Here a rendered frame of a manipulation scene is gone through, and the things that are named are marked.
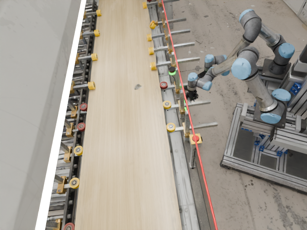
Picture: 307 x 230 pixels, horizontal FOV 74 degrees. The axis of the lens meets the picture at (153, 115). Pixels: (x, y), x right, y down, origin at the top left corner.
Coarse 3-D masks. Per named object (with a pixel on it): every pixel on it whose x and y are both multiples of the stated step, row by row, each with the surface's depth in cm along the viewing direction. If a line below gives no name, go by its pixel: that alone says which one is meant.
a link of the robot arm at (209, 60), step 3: (207, 54) 182; (210, 54) 181; (207, 57) 179; (210, 57) 179; (213, 57) 180; (207, 60) 180; (210, 60) 179; (213, 60) 181; (204, 63) 188; (207, 63) 183; (210, 63) 182; (213, 63) 183; (204, 66) 189; (207, 66) 185; (210, 66) 185
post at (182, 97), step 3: (180, 90) 171; (180, 93) 170; (183, 93) 171; (180, 96) 174; (183, 96) 174; (180, 99) 178; (183, 99) 178; (180, 102) 181; (183, 102) 181; (180, 105) 185; (183, 105) 186; (180, 108) 189; (183, 108) 189; (180, 114) 197; (183, 114) 198; (180, 117) 202
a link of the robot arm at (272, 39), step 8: (240, 16) 155; (248, 16) 148; (256, 16) 147; (264, 24) 159; (264, 32) 160; (272, 32) 164; (264, 40) 169; (272, 40) 167; (280, 40) 168; (272, 48) 174
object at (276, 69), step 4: (272, 64) 176; (276, 64) 173; (268, 68) 181; (272, 68) 178; (276, 68) 174; (280, 68) 173; (284, 68) 174; (272, 72) 178; (276, 72) 176; (280, 72) 175; (284, 72) 176
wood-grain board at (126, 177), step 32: (128, 0) 306; (128, 32) 261; (96, 64) 234; (128, 64) 227; (96, 96) 206; (128, 96) 202; (160, 96) 197; (96, 128) 185; (128, 128) 181; (160, 128) 177; (96, 160) 167; (128, 160) 164; (160, 160) 161; (96, 192) 153; (128, 192) 150; (160, 192) 148; (96, 224) 141; (128, 224) 139; (160, 224) 136
